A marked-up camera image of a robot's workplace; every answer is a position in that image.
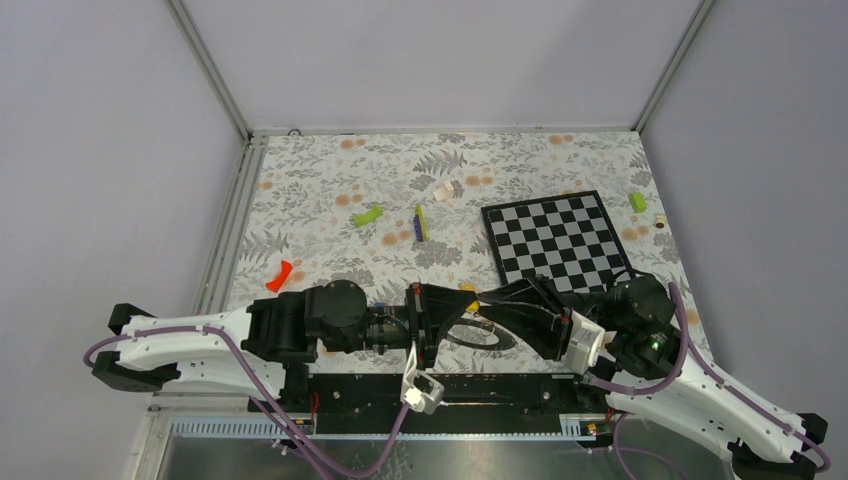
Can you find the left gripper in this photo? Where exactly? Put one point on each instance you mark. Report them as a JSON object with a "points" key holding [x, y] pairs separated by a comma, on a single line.
{"points": [[431, 309]]}

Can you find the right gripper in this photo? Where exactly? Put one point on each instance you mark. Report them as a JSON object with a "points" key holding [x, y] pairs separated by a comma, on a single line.
{"points": [[548, 330]]}

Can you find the large silver keyring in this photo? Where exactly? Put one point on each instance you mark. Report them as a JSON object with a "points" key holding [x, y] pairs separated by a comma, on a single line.
{"points": [[480, 335]]}

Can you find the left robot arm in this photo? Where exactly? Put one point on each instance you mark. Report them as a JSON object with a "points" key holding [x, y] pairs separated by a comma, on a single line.
{"points": [[271, 336]]}

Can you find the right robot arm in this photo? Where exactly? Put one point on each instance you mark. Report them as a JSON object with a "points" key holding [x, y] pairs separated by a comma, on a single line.
{"points": [[629, 345]]}

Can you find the black white chessboard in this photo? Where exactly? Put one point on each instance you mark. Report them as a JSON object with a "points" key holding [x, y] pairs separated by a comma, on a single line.
{"points": [[569, 239]]}

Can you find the floral table mat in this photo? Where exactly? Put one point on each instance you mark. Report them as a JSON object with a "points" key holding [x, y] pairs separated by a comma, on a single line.
{"points": [[309, 187]]}

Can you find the cream toy block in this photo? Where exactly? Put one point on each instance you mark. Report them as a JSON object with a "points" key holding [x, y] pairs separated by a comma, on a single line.
{"points": [[445, 192]]}

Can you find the green curved block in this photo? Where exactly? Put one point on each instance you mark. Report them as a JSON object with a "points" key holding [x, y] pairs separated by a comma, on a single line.
{"points": [[363, 219]]}

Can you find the small green block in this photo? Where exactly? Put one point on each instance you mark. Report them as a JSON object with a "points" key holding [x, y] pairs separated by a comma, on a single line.
{"points": [[638, 202]]}

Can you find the red curved block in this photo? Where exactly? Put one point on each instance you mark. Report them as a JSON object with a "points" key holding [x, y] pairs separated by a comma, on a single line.
{"points": [[277, 283]]}

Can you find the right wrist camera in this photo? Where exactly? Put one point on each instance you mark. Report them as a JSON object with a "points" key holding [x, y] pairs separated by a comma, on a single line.
{"points": [[586, 344]]}

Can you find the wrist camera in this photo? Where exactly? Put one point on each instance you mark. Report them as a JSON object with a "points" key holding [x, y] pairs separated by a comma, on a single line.
{"points": [[421, 392], [586, 344]]}

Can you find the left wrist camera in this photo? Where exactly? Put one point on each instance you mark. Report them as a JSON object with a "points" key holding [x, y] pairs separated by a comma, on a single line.
{"points": [[421, 392]]}

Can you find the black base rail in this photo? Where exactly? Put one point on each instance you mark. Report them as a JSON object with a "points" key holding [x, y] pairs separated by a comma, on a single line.
{"points": [[500, 404]]}

